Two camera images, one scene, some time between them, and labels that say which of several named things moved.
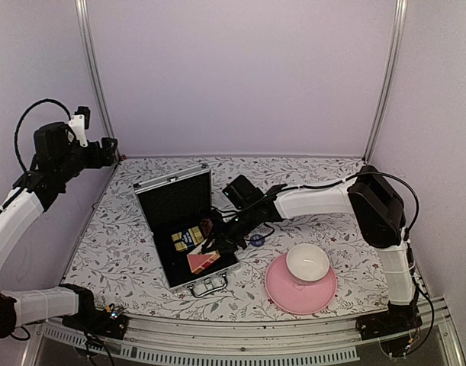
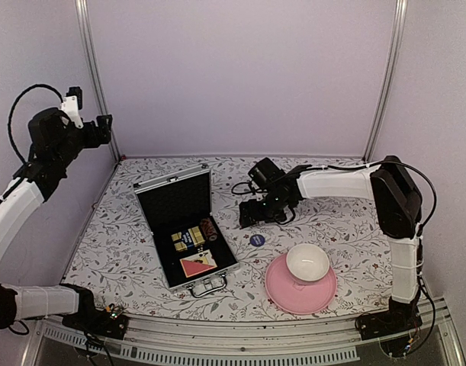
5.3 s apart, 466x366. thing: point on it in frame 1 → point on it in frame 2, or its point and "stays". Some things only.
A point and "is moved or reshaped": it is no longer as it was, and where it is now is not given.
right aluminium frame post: [400, 26] stays
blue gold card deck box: [188, 238] stays
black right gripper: [222, 240] → [256, 216]
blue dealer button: [257, 240] stays
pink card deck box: [198, 261] is moved or reshaped
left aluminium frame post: [82, 10] stays
